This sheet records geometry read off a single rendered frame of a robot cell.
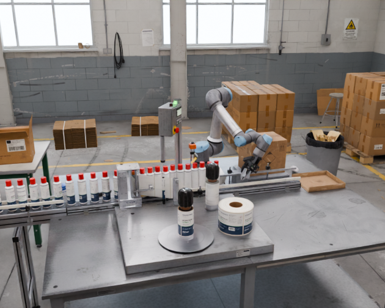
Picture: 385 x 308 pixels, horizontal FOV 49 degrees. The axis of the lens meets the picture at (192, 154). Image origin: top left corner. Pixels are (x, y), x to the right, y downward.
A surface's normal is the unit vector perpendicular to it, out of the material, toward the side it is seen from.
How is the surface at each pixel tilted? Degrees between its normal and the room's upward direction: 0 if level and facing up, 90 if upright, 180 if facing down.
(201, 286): 1
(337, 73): 90
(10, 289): 0
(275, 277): 0
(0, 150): 90
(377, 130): 90
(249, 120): 90
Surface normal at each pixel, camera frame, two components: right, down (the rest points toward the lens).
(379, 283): 0.00, -0.94
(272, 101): 0.19, 0.33
